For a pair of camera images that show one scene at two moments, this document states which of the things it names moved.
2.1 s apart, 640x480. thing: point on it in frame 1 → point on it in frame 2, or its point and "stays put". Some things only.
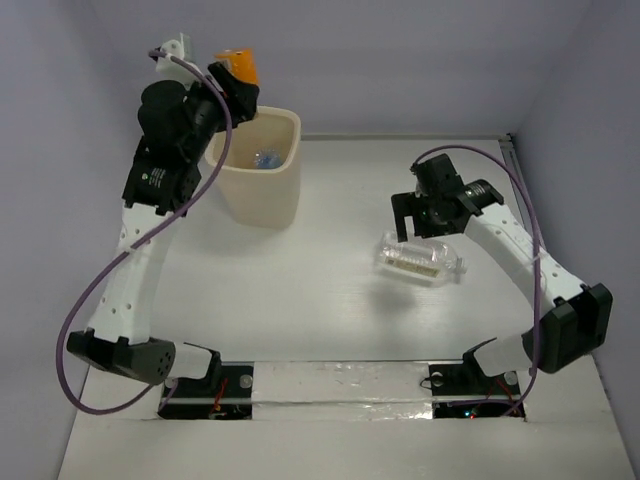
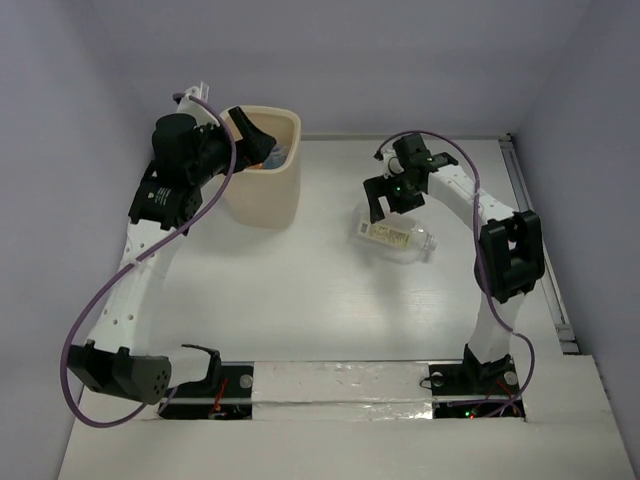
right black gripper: x=407 y=204 → x=380 y=186
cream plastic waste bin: x=260 y=181 stays put
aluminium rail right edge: x=508 y=153 stays put
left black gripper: x=236 y=93 → x=240 y=138
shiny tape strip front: x=341 y=391 stays put
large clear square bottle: x=427 y=260 → x=396 y=238
